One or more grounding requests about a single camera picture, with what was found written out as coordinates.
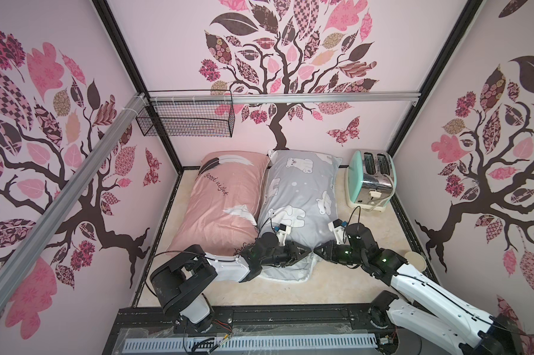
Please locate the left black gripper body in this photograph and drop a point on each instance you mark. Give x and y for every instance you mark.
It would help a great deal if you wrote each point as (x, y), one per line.
(280, 256)

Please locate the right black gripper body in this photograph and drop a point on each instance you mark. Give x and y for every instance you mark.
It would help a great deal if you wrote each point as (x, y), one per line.
(331, 253)

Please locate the pink good night pillow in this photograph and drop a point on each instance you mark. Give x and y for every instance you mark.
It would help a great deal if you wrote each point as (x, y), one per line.
(223, 208)

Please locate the grey polar bear pillow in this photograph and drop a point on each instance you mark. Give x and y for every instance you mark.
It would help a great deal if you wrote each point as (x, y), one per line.
(300, 193)

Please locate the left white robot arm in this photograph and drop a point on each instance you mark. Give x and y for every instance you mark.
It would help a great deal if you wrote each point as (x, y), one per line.
(179, 283)

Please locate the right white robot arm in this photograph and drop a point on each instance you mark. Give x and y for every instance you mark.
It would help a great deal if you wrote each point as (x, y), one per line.
(415, 302)

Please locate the beige round tape roll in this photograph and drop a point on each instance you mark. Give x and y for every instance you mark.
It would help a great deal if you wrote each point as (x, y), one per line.
(416, 260)

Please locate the mint and chrome toaster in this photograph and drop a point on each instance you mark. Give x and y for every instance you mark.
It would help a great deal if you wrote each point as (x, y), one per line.
(370, 180)

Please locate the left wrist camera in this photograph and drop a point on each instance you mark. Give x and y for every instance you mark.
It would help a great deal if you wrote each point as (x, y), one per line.
(282, 232)

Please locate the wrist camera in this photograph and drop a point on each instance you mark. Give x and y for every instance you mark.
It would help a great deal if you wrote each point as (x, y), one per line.
(282, 232)
(337, 227)

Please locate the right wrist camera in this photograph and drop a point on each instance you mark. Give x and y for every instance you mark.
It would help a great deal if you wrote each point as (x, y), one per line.
(337, 227)

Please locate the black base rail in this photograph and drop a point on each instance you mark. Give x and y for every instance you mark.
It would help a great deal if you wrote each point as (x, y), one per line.
(350, 318)

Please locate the white slotted cable duct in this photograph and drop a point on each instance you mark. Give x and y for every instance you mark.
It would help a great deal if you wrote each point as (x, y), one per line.
(249, 345)

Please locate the black wire mesh basket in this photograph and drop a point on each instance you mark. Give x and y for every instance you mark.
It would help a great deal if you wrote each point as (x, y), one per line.
(188, 113)

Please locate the aluminium rail back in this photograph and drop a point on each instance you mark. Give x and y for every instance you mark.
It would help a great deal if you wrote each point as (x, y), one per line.
(288, 98)

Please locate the aluminium rail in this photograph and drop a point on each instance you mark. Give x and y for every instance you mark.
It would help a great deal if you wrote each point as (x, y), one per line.
(22, 260)
(288, 98)

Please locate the aluminium rail left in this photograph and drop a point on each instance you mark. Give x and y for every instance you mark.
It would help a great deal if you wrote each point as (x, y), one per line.
(22, 260)

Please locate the black right frame post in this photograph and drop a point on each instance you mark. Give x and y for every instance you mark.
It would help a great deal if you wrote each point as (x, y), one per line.
(455, 38)

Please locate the black vertical frame post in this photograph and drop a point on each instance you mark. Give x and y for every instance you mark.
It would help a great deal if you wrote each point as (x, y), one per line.
(111, 26)

